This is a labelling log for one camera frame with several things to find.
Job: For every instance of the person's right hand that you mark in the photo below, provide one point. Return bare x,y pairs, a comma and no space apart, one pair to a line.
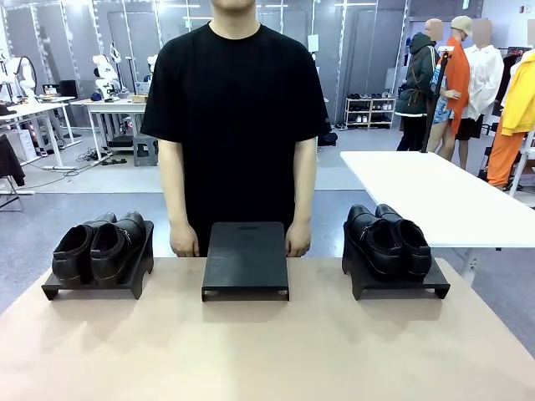
184,242

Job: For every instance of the person's left hand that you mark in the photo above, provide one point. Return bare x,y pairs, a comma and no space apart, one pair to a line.
299,242

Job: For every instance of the black leather shoe with buckle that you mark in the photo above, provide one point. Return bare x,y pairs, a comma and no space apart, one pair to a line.
359,238
108,267

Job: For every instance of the plain black leather shoe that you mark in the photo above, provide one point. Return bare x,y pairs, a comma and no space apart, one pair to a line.
69,267
418,259

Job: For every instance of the person's left forearm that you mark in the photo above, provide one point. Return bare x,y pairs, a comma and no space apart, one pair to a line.
305,184

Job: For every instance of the person's right forearm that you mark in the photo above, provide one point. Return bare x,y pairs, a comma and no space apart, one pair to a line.
175,184

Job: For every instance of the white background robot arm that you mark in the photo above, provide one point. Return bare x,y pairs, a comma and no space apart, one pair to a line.
23,75
151,67
104,71

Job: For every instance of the black shoe stand with slot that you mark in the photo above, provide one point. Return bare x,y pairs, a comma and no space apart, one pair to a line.
246,259

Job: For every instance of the person in black t-shirt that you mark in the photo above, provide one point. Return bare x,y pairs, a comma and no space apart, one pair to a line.
238,125

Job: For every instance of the grey plastic stool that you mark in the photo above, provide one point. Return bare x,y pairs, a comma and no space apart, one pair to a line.
146,150

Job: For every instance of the dark bag on floor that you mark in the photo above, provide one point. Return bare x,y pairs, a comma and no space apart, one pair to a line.
328,140

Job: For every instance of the white power strip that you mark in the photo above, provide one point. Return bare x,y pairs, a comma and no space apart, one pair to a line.
60,167

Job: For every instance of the large white table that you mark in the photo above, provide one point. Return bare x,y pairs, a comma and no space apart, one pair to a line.
439,196

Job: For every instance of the white shoe rack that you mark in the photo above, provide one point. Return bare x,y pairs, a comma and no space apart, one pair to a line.
370,113

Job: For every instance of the cardboard box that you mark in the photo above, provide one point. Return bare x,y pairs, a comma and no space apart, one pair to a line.
139,99

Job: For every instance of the black jacket on chair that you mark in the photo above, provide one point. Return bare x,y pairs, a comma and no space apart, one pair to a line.
10,160

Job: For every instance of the black box on desk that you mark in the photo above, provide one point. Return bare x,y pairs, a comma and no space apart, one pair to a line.
67,88

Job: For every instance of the mannequin in dark green jacket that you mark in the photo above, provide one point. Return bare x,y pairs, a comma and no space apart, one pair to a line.
418,83

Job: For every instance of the white desk with white legs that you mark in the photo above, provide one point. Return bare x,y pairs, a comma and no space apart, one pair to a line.
37,108

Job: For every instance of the orange hanging trousers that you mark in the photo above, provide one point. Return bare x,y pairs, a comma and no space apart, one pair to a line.
503,158

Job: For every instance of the mannequin with orange shawl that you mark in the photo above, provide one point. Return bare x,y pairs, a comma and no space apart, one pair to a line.
453,83

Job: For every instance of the mannequin in white shirt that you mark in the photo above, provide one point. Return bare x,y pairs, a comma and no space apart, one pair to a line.
485,83

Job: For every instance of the yellow hanging garment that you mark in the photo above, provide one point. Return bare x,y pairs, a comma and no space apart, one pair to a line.
520,96

